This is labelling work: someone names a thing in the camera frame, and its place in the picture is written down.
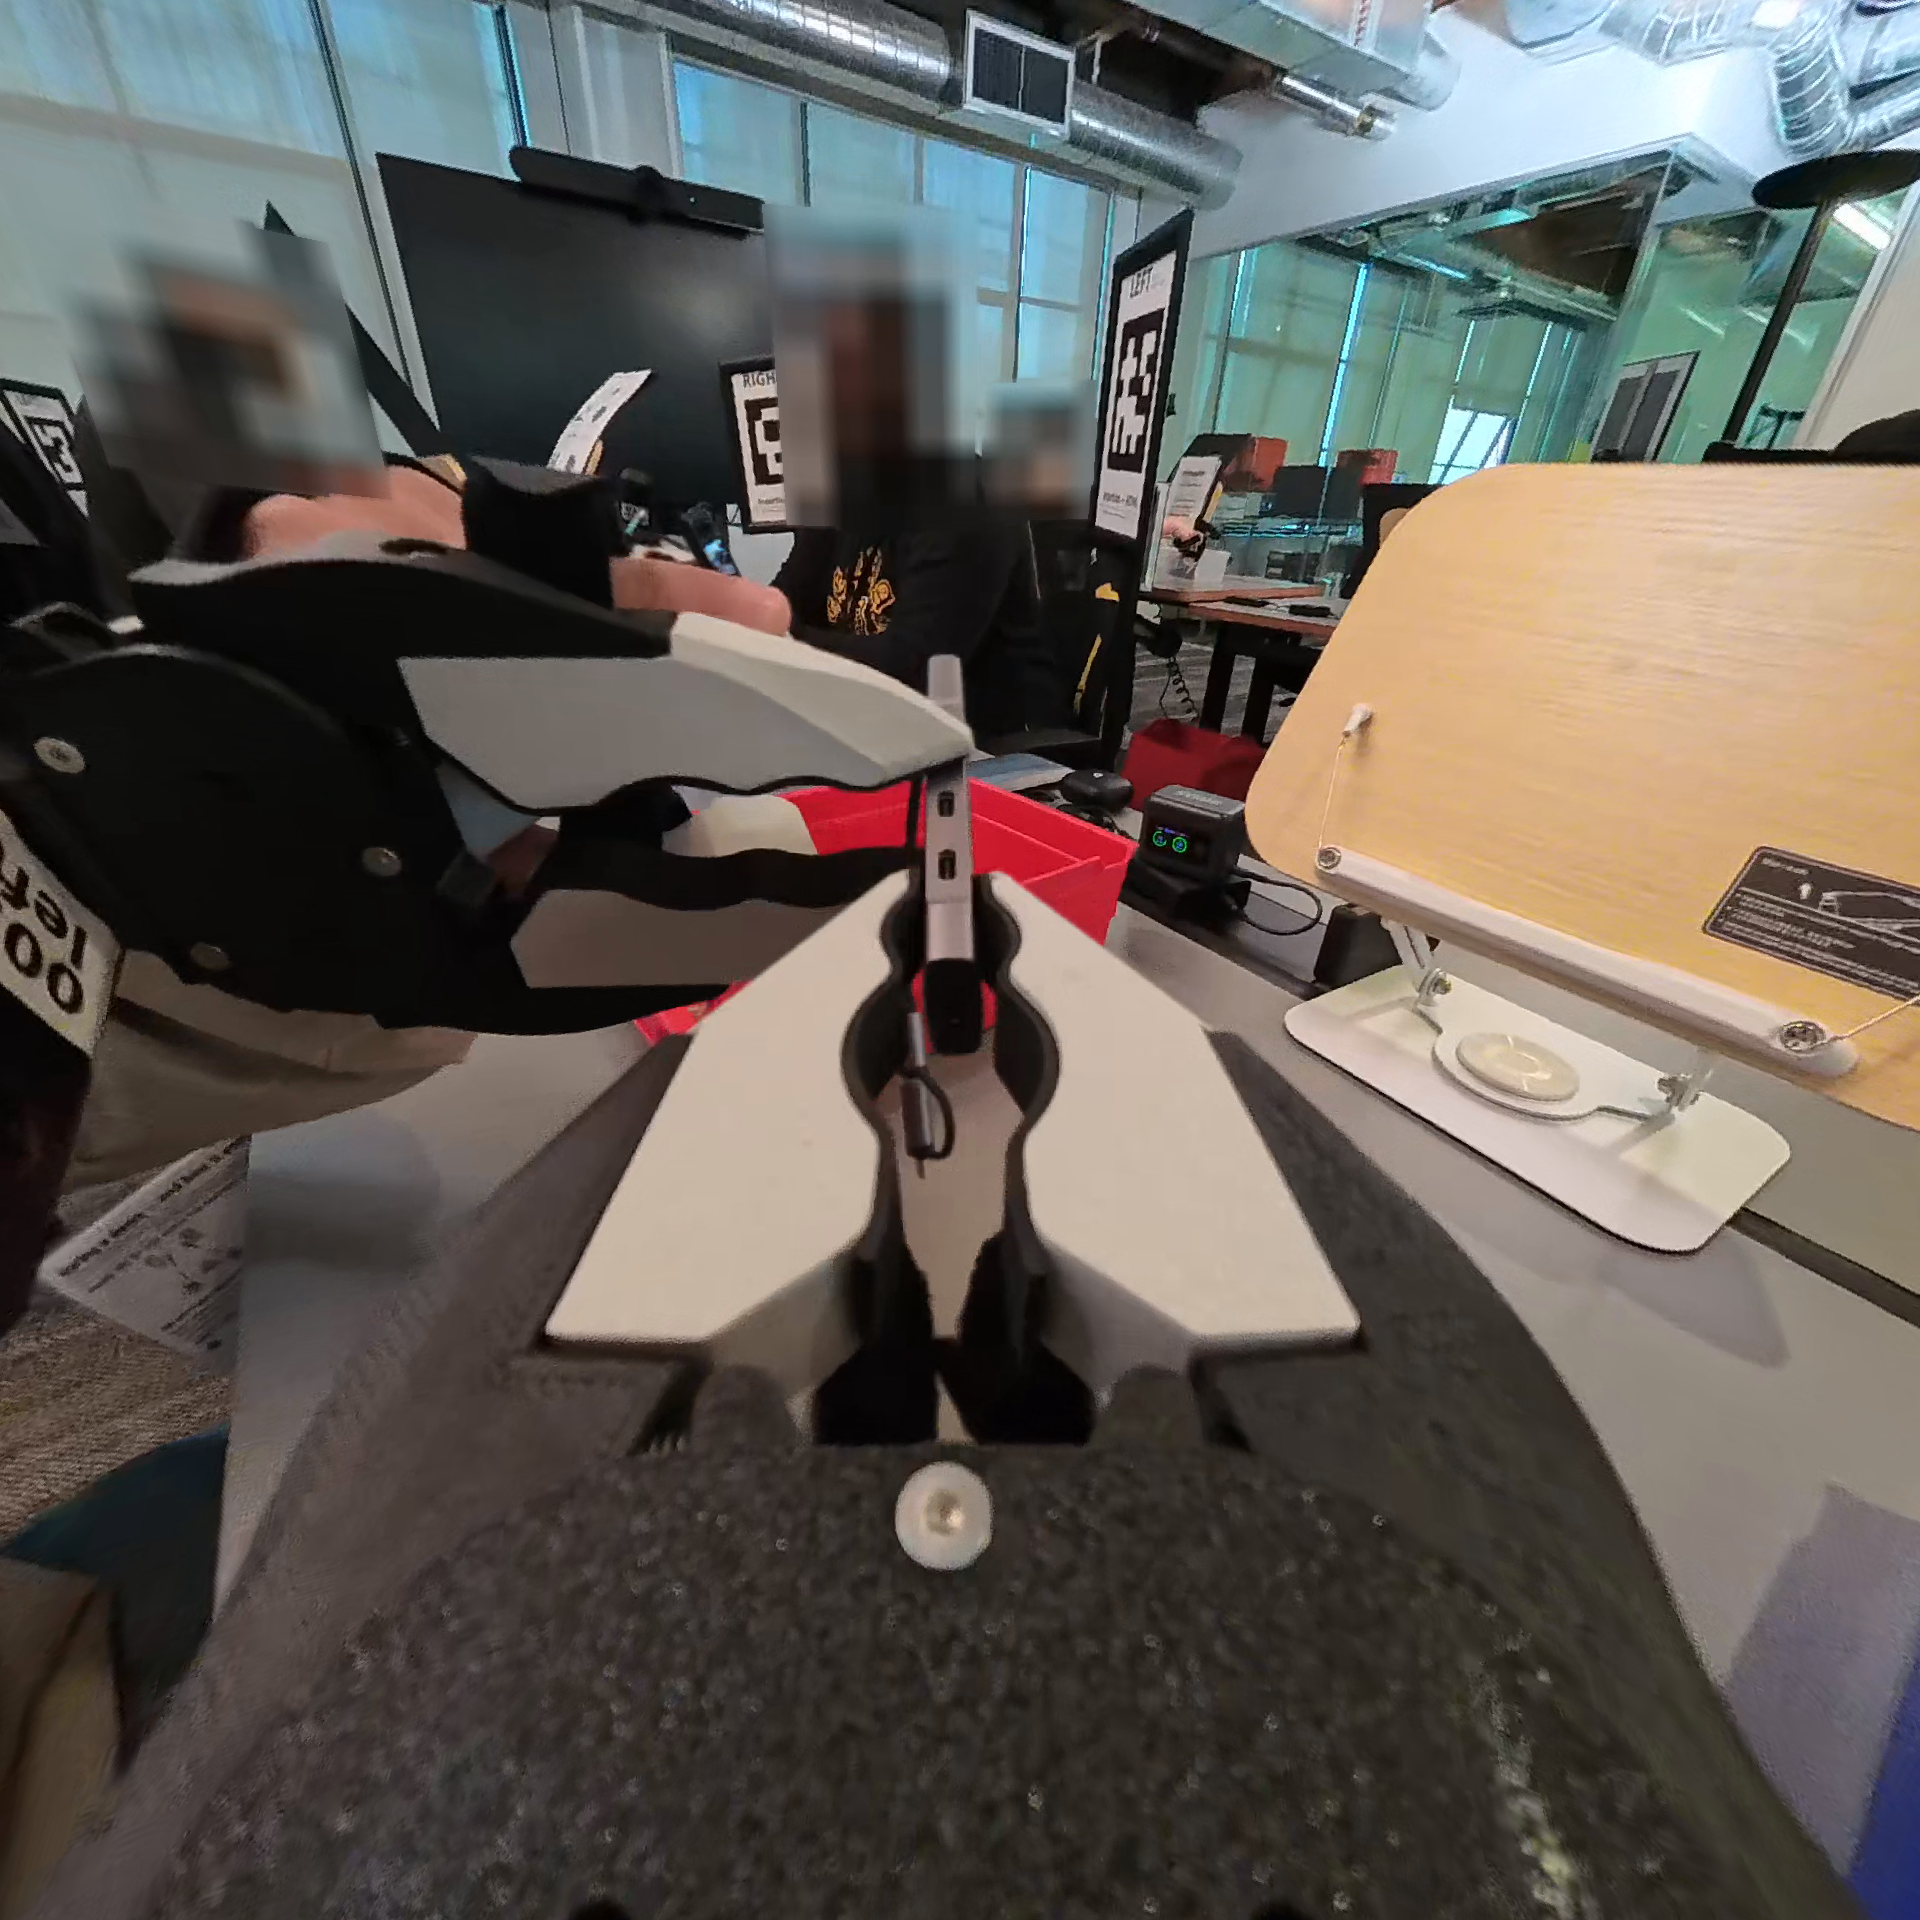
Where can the black floor lamp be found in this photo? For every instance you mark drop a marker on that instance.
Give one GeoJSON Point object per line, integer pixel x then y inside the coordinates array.
{"type": "Point", "coordinates": [1839, 182]}

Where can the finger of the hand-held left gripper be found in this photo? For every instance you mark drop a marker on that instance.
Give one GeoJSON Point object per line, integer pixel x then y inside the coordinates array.
{"type": "Point", "coordinates": [630, 938]}
{"type": "Point", "coordinates": [751, 722]}

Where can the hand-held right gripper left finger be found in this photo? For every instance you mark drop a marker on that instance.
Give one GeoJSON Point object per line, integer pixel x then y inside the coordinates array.
{"type": "Point", "coordinates": [720, 1186]}

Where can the large black monitor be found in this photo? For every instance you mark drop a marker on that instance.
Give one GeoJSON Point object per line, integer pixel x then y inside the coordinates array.
{"type": "Point", "coordinates": [523, 330]}

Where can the silver ceiling duct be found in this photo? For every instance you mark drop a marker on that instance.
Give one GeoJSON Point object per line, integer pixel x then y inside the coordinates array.
{"type": "Point", "coordinates": [840, 53]}

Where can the red plastic bin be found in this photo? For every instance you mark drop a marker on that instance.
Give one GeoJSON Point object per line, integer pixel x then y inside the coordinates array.
{"type": "Point", "coordinates": [1049, 870]}

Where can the printed paper sheet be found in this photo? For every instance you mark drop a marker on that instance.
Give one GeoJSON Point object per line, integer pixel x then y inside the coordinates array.
{"type": "Point", "coordinates": [150, 1260]}

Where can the tall printed marker board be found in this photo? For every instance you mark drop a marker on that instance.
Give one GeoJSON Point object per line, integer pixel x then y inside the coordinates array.
{"type": "Point", "coordinates": [1144, 377]}

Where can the wooden book stand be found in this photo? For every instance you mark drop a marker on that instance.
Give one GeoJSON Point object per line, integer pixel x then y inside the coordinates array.
{"type": "Point", "coordinates": [1576, 675]}

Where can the person's left hand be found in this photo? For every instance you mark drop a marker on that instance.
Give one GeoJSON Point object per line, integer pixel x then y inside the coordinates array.
{"type": "Point", "coordinates": [360, 524]}

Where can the black jacket with yellow stripe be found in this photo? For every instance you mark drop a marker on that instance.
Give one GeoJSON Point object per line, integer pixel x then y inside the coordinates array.
{"type": "Point", "coordinates": [1072, 662]}

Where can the grey desk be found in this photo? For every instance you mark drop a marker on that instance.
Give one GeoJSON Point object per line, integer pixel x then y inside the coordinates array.
{"type": "Point", "coordinates": [1723, 1350]}

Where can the white paper label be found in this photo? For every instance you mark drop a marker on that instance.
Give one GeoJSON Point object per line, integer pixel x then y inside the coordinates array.
{"type": "Point", "coordinates": [600, 413]}

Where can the printed marker tag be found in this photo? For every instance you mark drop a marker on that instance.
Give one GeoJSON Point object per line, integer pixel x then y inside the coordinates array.
{"type": "Point", "coordinates": [757, 443]}
{"type": "Point", "coordinates": [43, 443]}

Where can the black power adapter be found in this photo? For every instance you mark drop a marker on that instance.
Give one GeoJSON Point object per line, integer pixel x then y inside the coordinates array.
{"type": "Point", "coordinates": [1354, 949]}

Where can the red crate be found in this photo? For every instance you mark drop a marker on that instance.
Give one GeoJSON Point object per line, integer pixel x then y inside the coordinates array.
{"type": "Point", "coordinates": [1194, 757]}

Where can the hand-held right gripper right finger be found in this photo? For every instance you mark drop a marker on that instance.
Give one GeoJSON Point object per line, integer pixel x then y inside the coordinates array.
{"type": "Point", "coordinates": [1170, 1186]}

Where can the brown wooden table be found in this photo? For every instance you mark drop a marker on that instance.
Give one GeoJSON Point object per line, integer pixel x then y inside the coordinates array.
{"type": "Point", "coordinates": [1243, 610]}

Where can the black earbud case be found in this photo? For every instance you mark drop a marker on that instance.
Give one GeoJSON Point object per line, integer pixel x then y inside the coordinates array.
{"type": "Point", "coordinates": [1096, 791]}

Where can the white ceiling vent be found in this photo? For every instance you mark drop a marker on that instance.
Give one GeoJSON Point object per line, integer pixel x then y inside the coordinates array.
{"type": "Point", "coordinates": [1017, 68]}

